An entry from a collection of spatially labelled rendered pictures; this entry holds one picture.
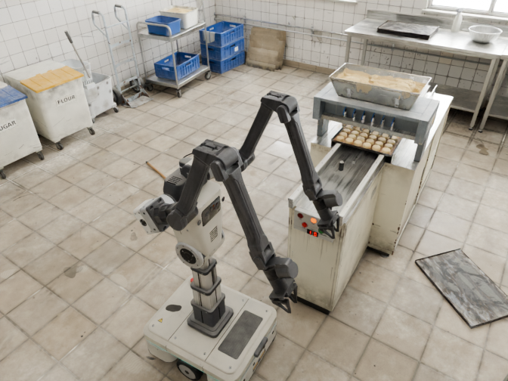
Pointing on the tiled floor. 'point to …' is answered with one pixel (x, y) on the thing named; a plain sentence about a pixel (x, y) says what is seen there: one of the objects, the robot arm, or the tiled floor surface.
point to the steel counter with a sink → (494, 51)
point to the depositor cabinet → (393, 179)
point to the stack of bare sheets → (466, 287)
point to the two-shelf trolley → (174, 55)
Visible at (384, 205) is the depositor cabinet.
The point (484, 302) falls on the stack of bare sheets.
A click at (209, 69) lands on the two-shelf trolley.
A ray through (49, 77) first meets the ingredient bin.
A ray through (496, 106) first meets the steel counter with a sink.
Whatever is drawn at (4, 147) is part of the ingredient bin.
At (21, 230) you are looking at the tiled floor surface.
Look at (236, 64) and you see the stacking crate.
